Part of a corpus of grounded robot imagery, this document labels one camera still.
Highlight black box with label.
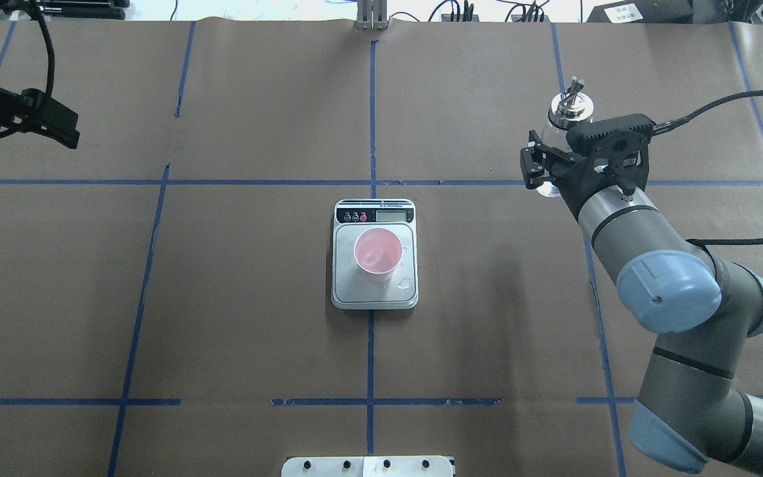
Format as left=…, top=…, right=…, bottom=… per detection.
left=585, top=1, right=694, bottom=24

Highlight aluminium frame post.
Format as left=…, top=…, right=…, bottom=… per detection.
left=354, top=0, right=389, bottom=31

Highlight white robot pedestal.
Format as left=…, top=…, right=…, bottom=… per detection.
left=281, top=455, right=457, bottom=476

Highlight glass sauce dispenser bottle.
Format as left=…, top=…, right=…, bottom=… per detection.
left=535, top=76, right=595, bottom=198

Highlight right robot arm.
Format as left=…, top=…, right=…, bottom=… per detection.
left=521, top=131, right=763, bottom=476

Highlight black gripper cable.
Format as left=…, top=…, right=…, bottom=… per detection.
left=653, top=90, right=763, bottom=247

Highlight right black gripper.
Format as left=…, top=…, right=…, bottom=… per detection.
left=520, top=130, right=605, bottom=219

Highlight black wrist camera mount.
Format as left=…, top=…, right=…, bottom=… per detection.
left=566, top=113, right=655, bottom=197

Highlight digital kitchen scale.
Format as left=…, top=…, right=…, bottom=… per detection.
left=331, top=198, right=420, bottom=310

